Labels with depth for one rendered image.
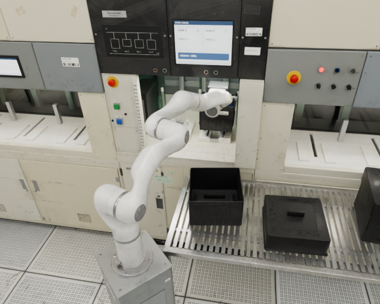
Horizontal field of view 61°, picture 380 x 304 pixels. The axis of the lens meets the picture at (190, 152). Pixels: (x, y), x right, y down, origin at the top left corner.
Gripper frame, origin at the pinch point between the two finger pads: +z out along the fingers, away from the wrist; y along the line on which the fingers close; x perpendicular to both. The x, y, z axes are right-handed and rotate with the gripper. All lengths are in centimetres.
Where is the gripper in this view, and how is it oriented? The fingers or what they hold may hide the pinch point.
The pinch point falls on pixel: (218, 87)
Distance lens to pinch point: 207.3
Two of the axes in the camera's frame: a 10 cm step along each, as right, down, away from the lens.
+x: -0.2, -8.2, -5.7
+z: 1.8, -5.7, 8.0
